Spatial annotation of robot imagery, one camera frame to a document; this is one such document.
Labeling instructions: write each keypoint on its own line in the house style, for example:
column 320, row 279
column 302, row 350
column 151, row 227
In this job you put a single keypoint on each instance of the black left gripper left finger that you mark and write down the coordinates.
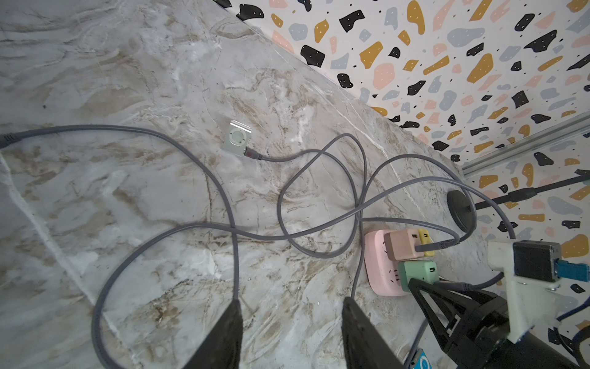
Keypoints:
column 221, row 349

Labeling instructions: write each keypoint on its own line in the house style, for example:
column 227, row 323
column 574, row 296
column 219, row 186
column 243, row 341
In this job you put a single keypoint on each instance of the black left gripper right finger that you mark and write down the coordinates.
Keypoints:
column 363, row 345

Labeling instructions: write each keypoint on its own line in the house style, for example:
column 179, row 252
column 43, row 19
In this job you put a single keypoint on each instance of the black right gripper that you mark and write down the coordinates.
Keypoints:
column 471, row 327

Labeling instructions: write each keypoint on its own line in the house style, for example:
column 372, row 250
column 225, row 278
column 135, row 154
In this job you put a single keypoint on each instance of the blue mp3 player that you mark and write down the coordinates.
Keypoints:
column 420, row 360

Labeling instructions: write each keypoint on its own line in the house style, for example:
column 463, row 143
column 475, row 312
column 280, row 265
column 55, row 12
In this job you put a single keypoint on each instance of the green USB charger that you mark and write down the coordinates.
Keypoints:
column 420, row 270

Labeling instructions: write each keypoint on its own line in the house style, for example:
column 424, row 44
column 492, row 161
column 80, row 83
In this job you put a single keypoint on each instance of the yellow USB charger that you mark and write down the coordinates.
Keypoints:
column 425, row 238

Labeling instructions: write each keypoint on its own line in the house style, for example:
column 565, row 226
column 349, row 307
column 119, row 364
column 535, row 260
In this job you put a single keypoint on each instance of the pink USB charger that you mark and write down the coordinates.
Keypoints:
column 401, row 245

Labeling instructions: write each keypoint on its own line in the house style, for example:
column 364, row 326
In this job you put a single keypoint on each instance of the silver mp3 player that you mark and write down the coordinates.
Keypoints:
column 237, row 138

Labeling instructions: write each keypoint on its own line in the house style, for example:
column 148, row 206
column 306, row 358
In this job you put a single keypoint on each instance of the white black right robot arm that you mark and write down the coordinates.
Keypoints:
column 534, row 353

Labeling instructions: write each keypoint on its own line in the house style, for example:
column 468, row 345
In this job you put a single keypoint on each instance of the pink power strip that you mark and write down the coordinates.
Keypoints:
column 382, row 272

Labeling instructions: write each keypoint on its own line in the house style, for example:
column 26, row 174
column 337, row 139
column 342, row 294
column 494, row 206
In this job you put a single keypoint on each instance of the black microphone stand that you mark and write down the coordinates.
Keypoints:
column 465, row 216

